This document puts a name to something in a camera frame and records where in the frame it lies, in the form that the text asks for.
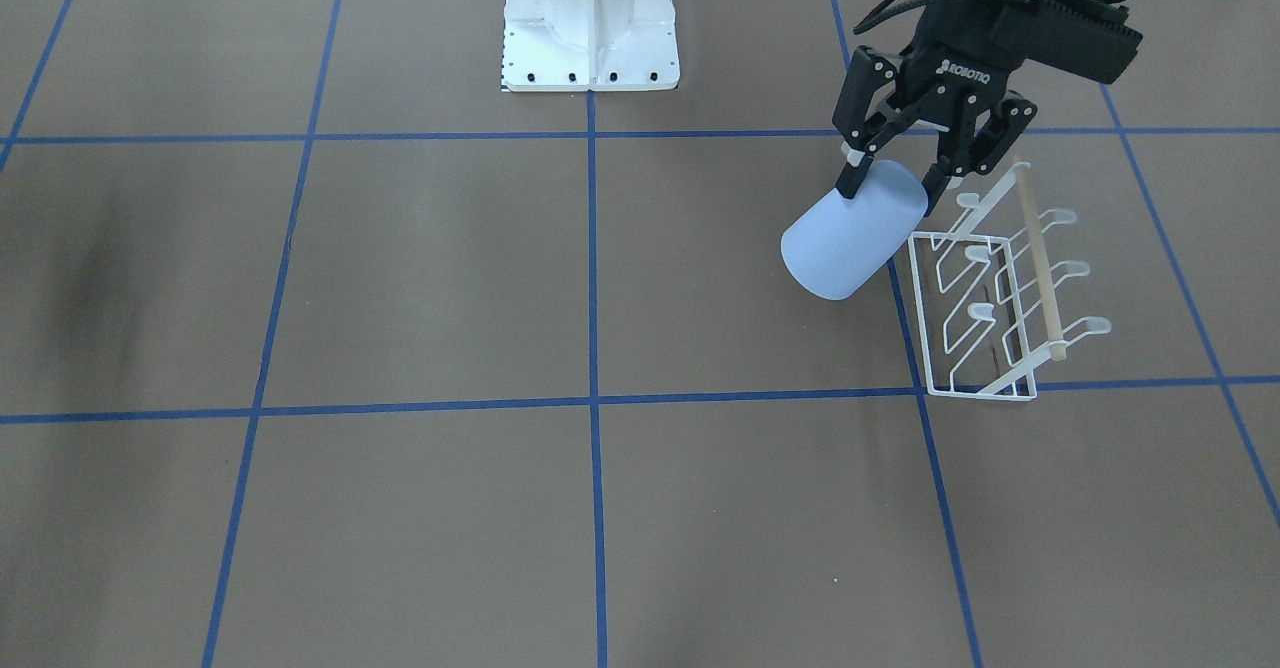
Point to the light blue plastic cup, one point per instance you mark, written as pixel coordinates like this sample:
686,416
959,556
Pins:
840,242

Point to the white wire cup holder rack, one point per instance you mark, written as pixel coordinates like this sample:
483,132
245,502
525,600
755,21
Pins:
986,294

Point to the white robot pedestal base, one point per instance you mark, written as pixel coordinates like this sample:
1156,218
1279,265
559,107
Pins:
589,45

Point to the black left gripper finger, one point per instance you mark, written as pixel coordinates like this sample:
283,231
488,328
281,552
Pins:
977,138
880,98

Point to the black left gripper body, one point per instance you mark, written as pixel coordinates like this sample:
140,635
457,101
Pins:
952,60

